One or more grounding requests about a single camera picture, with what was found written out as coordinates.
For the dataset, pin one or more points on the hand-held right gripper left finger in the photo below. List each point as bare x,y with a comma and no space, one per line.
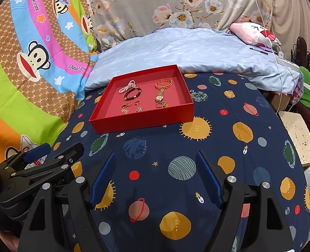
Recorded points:
102,181

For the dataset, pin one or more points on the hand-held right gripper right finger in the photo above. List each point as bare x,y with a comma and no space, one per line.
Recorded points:
210,181

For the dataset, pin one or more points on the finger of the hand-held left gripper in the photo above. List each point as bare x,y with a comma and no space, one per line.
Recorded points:
52,166
36,152

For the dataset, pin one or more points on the gold flower charm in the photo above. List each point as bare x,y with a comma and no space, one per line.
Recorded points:
139,109

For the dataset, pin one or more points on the small gold charm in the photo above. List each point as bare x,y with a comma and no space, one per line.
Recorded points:
165,105

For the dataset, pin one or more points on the red jewelry tray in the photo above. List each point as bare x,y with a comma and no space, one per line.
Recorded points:
144,102

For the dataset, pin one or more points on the person's left hand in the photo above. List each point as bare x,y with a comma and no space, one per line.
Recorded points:
10,241

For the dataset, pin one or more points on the navy planet print blanket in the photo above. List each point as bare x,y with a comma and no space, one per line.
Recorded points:
197,149

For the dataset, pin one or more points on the white speckled board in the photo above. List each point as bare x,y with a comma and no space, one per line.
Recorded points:
299,136

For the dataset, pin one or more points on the cartoon monkey print blanket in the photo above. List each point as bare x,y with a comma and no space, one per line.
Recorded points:
34,44

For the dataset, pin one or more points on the cardboard box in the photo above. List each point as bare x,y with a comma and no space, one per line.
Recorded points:
279,102

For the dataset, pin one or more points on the light blue quilt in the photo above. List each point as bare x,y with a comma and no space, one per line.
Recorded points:
191,52

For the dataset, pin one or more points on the green cloth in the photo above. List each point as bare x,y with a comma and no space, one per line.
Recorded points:
308,85

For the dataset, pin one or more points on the purple notebook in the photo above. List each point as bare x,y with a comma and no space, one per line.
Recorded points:
262,49

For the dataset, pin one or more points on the pink plush pillow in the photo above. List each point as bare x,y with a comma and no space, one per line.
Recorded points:
253,32

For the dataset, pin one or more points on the dark metal chair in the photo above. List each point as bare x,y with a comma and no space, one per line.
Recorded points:
303,50

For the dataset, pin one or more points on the grey floral blanket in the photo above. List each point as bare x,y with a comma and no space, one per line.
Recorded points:
170,5

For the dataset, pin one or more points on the beige curtain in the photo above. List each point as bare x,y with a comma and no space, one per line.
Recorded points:
291,8

